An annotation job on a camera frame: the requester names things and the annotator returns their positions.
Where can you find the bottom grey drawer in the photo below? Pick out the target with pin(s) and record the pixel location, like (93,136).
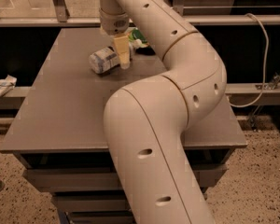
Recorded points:
(120,217)

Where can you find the grey drawer cabinet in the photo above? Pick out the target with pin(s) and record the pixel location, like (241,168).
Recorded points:
(60,124)

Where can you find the middle grey drawer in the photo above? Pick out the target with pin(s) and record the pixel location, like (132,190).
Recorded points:
(114,200)

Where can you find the green snack bag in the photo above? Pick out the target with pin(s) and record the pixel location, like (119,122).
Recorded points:
(138,36)

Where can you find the top grey drawer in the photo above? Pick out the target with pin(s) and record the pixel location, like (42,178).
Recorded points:
(96,179)

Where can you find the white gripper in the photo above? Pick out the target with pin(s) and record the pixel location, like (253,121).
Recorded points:
(115,24)

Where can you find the white crumpled wrapper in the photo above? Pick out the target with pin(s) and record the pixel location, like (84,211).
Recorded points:
(7,84)

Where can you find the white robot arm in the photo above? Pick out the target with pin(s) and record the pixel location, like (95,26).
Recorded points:
(144,120)

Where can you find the metal railing frame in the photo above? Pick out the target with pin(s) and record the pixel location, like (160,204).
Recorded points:
(85,13)

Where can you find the grey drawer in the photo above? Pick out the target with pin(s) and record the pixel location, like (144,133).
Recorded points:
(114,200)
(120,217)
(96,179)

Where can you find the clear plastic water bottle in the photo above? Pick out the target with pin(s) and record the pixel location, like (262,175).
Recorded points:
(105,59)

